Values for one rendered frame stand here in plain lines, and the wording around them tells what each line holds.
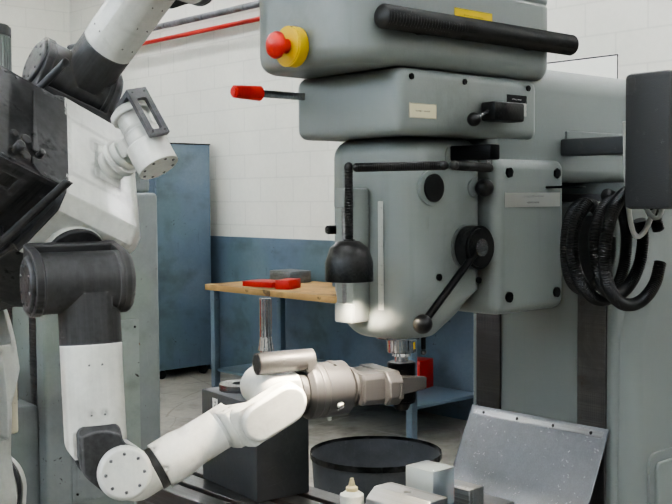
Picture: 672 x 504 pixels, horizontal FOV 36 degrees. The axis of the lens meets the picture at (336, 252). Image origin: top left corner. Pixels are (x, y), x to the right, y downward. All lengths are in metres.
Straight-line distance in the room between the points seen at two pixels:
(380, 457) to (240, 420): 2.49
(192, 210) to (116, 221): 7.44
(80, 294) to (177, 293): 7.50
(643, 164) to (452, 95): 0.31
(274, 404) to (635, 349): 0.70
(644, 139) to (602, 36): 4.93
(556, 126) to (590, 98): 0.11
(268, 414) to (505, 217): 0.50
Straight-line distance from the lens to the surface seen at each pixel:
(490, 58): 1.70
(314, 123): 1.69
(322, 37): 1.55
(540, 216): 1.81
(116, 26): 1.79
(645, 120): 1.68
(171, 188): 8.97
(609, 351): 1.94
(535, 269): 1.80
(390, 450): 4.04
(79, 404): 1.55
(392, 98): 1.57
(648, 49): 6.42
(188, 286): 9.09
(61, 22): 11.67
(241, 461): 2.07
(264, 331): 2.05
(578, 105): 1.92
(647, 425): 2.00
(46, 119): 1.69
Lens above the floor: 1.54
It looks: 3 degrees down
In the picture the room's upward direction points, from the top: straight up
